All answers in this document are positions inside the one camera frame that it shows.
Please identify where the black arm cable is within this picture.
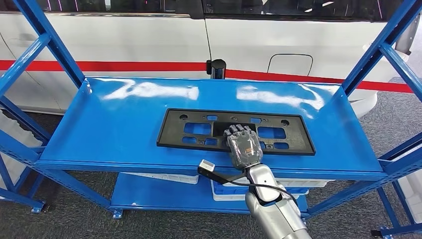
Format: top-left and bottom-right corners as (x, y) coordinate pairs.
(227, 179), (299, 207)

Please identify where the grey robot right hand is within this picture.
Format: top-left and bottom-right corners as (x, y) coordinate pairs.
(223, 123), (264, 171)

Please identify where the white plastic crate stack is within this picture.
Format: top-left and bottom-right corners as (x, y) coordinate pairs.
(0, 110), (43, 199)
(397, 170), (422, 225)

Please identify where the black plastic mounting plate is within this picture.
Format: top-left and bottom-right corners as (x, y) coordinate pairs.
(156, 108), (317, 156)

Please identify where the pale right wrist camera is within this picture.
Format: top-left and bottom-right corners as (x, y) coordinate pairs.
(199, 159), (216, 173)

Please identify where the blue plastic bin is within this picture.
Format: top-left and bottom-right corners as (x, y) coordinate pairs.
(211, 179), (309, 196)

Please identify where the red barrier belt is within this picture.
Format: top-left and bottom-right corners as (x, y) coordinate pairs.
(0, 60), (209, 72)
(225, 69), (414, 94)

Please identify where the white car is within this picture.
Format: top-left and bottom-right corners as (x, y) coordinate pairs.
(0, 0), (422, 120)

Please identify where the black stanchion post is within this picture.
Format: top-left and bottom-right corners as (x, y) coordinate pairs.
(206, 59), (227, 80)

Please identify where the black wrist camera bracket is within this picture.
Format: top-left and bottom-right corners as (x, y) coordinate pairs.
(197, 166), (251, 185)

